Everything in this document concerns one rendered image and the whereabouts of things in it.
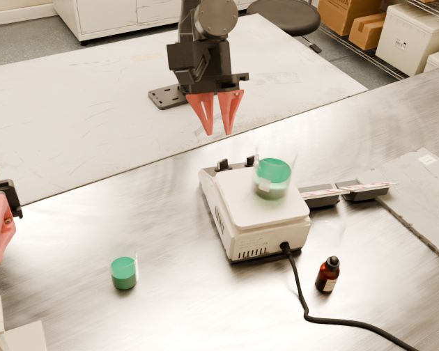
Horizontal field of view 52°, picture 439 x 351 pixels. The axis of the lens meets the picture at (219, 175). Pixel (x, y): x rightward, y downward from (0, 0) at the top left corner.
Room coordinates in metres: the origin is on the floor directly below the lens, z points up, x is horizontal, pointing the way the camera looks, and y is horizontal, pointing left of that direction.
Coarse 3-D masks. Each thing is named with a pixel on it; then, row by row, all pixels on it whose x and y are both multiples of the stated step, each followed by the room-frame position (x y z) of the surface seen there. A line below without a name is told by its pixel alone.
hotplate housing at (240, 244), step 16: (208, 176) 0.55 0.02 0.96; (208, 192) 0.53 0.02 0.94; (224, 208) 0.47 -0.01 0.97; (224, 224) 0.45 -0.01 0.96; (272, 224) 0.45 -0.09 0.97; (288, 224) 0.45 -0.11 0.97; (304, 224) 0.46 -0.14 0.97; (224, 240) 0.44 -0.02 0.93; (240, 240) 0.42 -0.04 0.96; (256, 240) 0.43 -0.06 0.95; (272, 240) 0.44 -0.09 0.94; (288, 240) 0.45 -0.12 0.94; (304, 240) 0.46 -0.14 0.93; (240, 256) 0.42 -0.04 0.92; (256, 256) 0.43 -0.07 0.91
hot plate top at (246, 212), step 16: (224, 176) 0.53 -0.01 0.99; (240, 176) 0.53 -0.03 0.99; (224, 192) 0.49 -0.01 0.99; (240, 192) 0.49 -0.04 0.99; (288, 192) 0.50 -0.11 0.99; (240, 208) 0.46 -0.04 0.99; (256, 208) 0.46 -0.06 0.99; (272, 208) 0.46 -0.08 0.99; (288, 208) 0.47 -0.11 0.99; (304, 208) 0.47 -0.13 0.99; (240, 224) 0.43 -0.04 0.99; (256, 224) 0.43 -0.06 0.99
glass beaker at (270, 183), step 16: (256, 144) 0.51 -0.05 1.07; (272, 144) 0.53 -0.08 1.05; (288, 144) 0.53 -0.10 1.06; (256, 160) 0.49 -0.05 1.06; (288, 160) 0.52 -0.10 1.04; (256, 176) 0.49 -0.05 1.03; (272, 176) 0.47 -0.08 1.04; (288, 176) 0.48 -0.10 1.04; (256, 192) 0.48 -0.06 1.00; (272, 192) 0.47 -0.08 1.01
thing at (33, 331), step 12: (0, 300) 0.25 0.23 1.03; (0, 312) 0.24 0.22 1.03; (0, 324) 0.23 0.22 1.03; (36, 324) 0.29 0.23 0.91; (12, 336) 0.27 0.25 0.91; (24, 336) 0.27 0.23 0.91; (36, 336) 0.27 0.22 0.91; (0, 348) 0.21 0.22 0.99; (12, 348) 0.25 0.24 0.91; (24, 348) 0.26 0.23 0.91; (36, 348) 0.26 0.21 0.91
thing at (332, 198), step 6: (312, 186) 0.61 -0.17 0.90; (318, 186) 0.61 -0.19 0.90; (324, 186) 0.61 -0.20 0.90; (330, 186) 0.61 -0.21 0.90; (300, 192) 0.59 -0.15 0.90; (306, 192) 0.59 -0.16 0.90; (342, 192) 0.56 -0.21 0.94; (348, 192) 0.56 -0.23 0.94; (306, 198) 0.54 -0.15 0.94; (312, 198) 0.55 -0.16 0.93; (318, 198) 0.56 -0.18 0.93; (324, 198) 0.56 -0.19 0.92; (330, 198) 0.56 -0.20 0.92; (336, 198) 0.57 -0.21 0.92; (312, 204) 0.55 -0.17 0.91; (318, 204) 0.56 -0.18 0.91; (324, 204) 0.56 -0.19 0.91; (330, 204) 0.56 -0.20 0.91
